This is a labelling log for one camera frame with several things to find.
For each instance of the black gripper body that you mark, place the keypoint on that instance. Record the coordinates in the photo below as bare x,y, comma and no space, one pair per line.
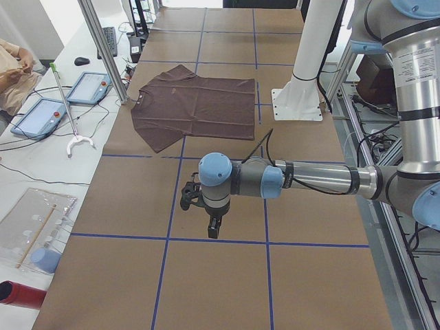
214,214

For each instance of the wooden stick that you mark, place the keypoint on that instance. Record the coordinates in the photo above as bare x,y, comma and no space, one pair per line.
35,237

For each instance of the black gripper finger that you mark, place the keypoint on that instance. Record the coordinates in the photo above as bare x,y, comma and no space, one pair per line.
213,231

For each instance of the clear plastic bag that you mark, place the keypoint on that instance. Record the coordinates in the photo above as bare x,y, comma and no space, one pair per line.
25,218

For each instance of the seated person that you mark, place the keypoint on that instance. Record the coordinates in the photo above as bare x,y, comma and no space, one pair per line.
18,77

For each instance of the black computer mouse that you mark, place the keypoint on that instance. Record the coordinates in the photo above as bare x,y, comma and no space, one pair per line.
80,61

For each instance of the black box with label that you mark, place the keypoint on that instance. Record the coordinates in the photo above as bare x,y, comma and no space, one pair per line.
135,44

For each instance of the near blue teach pendant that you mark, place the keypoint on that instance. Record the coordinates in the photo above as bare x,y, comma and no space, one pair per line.
41,119

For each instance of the reacher grabber stick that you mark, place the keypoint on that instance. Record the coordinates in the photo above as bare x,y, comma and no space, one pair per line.
77,138

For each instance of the blue plastic cup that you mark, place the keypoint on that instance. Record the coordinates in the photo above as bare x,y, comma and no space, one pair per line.
45,259

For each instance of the far blue teach pendant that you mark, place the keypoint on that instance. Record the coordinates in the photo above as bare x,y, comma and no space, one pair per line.
89,89

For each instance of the black keyboard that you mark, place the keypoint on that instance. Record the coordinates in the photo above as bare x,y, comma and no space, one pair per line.
111,39

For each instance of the blue teach pendant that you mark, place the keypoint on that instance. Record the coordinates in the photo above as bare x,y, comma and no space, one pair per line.
89,89
41,119

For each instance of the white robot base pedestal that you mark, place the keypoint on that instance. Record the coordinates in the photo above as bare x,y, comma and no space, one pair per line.
299,99

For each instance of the aluminium frame post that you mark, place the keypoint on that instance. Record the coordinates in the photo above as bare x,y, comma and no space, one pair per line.
95,29

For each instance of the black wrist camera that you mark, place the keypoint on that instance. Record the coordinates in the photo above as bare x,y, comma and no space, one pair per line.
191,195

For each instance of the red cylinder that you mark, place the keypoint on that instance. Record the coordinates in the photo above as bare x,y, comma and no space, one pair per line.
20,295

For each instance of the brown t-shirt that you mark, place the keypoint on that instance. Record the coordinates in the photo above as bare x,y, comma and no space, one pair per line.
178,102

